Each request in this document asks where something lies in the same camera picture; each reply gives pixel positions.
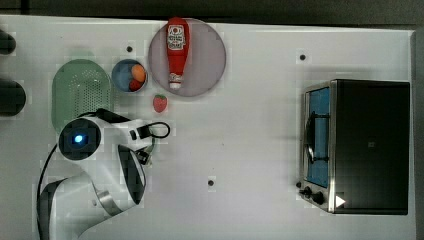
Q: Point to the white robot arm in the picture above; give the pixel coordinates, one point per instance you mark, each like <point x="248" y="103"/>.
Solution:
<point x="111" y="150"/>

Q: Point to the toy strawberry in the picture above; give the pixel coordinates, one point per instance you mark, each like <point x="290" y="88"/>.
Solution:
<point x="160" y="103"/>

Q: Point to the grey round plate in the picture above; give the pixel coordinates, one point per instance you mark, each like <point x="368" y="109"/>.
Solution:
<point x="205" y="63"/>

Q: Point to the red toy fruit in bowl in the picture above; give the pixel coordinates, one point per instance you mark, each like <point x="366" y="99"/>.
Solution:
<point x="135" y="85"/>

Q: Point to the orange toy fruit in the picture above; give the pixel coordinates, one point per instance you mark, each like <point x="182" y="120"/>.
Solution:
<point x="138" y="73"/>

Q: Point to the red ketchup bottle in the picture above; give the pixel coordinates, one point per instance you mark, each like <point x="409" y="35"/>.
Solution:
<point x="177" y="46"/>

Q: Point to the small blue bowl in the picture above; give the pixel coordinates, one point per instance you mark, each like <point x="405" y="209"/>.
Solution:
<point x="121" y="75"/>

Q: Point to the green oval colander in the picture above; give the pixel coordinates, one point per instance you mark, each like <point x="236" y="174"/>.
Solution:
<point x="79" y="86"/>

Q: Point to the black toaster oven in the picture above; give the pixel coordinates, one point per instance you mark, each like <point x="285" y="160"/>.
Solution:
<point x="356" y="147"/>

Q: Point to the black round pot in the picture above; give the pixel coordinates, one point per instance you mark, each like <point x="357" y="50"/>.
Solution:
<point x="12" y="98"/>

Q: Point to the black cylindrical container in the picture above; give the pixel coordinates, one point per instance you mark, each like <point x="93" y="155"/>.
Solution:
<point x="7" y="43"/>

